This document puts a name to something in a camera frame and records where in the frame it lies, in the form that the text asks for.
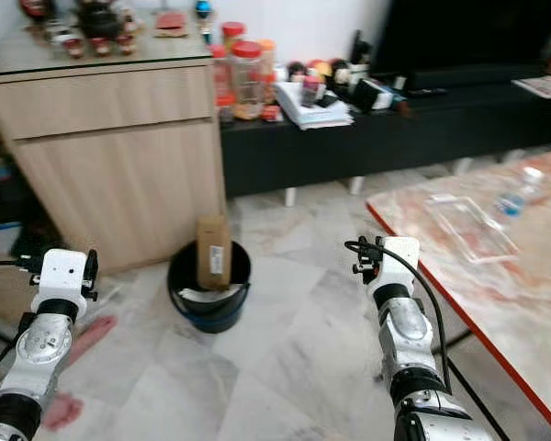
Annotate clear plastic food container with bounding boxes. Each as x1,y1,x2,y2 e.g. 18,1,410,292
422,192,521,266

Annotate bare person foot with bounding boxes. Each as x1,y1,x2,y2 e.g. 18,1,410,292
40,391,84,433
73,315,118,356

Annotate light wooden cabinet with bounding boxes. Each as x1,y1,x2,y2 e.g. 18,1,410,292
0,32,229,275

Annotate glass display shelf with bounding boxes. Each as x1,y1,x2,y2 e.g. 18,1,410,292
0,119,30,269

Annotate black low tv console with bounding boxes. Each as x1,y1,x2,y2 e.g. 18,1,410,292
220,78,551,199

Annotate brown cardboard box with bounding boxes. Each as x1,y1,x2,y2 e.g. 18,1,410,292
196,215,234,292

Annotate black plastic bucket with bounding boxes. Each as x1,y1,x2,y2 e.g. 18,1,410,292
167,239,253,334

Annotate white stack of papers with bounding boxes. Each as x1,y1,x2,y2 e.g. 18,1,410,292
273,81,355,131

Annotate marble table with red edge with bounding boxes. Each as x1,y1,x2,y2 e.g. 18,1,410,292
365,147,551,441

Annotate black box with white label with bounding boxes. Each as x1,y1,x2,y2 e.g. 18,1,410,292
351,77,397,114

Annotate small cup on papers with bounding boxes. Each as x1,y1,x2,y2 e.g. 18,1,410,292
300,75,323,107

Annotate black remote control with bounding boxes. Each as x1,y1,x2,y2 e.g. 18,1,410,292
408,86,450,98

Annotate large clear jar red lid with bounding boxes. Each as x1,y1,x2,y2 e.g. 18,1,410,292
231,40,268,121

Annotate clear jar orange lid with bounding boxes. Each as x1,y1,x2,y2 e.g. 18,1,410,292
258,38,279,109

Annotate black flat screen tv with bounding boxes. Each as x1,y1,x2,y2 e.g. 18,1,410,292
369,0,551,90

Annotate printed magazine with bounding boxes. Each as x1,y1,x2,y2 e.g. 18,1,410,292
512,75,551,100

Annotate black teapot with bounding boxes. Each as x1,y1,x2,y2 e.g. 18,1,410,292
78,0,130,40

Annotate red tray on wooden stand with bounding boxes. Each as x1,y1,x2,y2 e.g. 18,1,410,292
153,10,190,39

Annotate small clear jar red lid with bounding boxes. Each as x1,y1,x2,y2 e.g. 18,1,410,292
219,21,247,49

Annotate red and black round ornament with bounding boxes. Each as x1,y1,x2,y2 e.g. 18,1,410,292
20,0,57,22

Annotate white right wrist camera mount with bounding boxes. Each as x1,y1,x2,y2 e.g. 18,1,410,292
375,237,422,287

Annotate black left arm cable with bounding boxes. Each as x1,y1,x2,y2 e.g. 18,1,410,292
0,259,43,389

